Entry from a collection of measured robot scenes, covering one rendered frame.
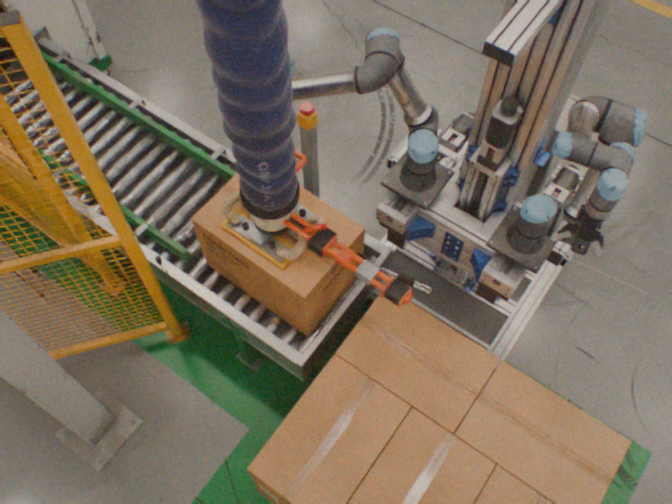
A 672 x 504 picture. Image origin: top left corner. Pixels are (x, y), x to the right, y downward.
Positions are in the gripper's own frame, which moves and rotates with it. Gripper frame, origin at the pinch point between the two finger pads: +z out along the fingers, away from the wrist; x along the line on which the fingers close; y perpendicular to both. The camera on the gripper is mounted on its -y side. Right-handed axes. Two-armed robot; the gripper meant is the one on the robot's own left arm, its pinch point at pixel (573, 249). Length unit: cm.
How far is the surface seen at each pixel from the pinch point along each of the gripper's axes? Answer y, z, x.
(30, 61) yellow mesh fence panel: -34, -50, 155
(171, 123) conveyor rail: 51, 88, 195
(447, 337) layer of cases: -3, 93, 26
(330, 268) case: -11, 53, 78
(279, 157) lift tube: -6, -3, 99
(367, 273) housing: -15, 38, 62
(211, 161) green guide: 35, 83, 162
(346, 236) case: 5, 52, 78
